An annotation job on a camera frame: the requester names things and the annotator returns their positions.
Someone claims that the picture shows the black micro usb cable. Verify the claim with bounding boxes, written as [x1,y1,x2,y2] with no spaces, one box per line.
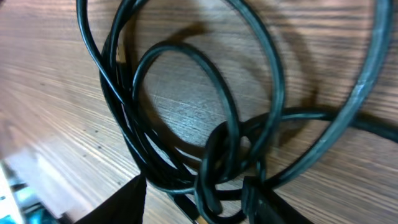
[76,0,398,200]

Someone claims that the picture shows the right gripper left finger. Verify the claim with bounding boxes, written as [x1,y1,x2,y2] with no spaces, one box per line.
[75,174,147,224]

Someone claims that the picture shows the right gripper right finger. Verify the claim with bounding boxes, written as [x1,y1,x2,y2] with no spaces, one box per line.
[241,177,312,224]

